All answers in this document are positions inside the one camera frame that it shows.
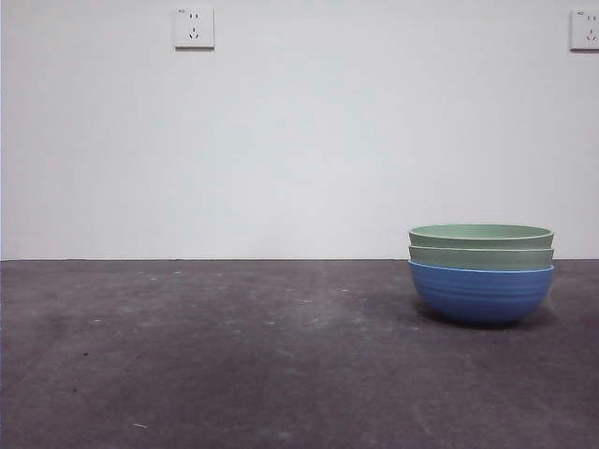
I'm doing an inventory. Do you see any green ribbed bowl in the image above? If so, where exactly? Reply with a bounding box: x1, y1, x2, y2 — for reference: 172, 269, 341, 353
407, 224, 557, 250
407, 243, 557, 271

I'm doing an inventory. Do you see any blue ribbed bowl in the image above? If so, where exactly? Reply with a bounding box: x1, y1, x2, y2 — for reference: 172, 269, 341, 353
406, 259, 556, 328

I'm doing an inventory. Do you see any white wall socket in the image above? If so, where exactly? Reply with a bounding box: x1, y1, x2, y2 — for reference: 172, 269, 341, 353
174, 5, 217, 51
569, 7, 599, 52

